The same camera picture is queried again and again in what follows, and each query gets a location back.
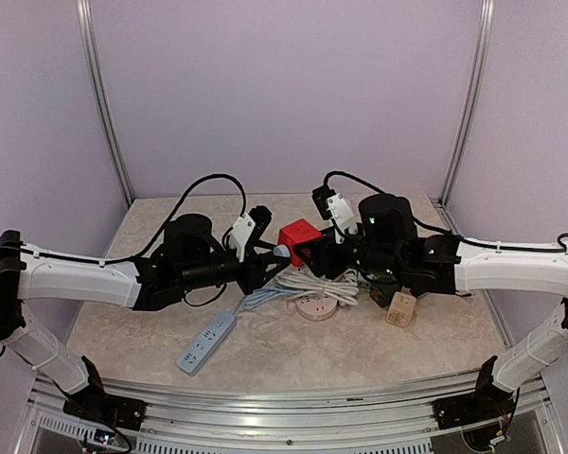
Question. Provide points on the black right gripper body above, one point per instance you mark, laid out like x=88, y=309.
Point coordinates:
x=381, y=261

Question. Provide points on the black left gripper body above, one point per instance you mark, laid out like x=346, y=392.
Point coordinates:
x=200, y=275

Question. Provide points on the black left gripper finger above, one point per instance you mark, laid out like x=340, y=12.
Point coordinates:
x=262, y=269
x=255, y=245

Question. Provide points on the red cube socket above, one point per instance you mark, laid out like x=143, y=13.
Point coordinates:
x=297, y=232

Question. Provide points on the light green plug adapter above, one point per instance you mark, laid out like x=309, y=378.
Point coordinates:
x=365, y=282

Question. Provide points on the dark green cube adapter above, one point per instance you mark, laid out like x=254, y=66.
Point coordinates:
x=383, y=294

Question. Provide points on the pink round socket hub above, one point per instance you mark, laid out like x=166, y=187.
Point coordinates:
x=316, y=307

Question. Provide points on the beige cube adapter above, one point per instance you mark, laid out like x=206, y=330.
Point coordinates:
x=401, y=310

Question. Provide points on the light blue power strip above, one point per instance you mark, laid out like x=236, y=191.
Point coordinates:
x=206, y=343

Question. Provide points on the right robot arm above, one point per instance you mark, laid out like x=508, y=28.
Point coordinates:
x=449, y=264

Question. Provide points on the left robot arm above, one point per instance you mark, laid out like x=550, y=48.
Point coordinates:
x=29, y=273

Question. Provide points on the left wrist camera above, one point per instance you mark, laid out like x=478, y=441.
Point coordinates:
x=247, y=227

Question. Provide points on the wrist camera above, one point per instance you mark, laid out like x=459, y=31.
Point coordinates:
x=247, y=227
x=334, y=207

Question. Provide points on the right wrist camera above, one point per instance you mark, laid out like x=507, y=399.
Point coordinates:
x=334, y=207

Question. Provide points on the right aluminium frame post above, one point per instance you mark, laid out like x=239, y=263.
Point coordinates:
x=477, y=71

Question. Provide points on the aluminium frame post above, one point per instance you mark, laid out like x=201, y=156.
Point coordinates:
x=477, y=71
x=105, y=117

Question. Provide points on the aluminium front rail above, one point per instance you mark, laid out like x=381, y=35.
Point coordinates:
x=367, y=420

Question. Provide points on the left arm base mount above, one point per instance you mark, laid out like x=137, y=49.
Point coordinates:
x=110, y=410

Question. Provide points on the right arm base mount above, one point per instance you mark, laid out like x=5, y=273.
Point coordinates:
x=483, y=403

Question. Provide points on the left aluminium frame post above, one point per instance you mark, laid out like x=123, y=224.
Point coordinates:
x=105, y=117

